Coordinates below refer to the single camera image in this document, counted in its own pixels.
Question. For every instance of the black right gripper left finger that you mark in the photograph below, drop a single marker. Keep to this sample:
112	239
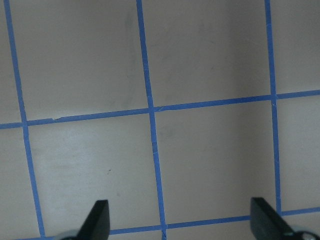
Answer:
97	224

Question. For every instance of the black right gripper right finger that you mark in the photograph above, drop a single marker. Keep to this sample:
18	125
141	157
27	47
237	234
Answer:
267	224

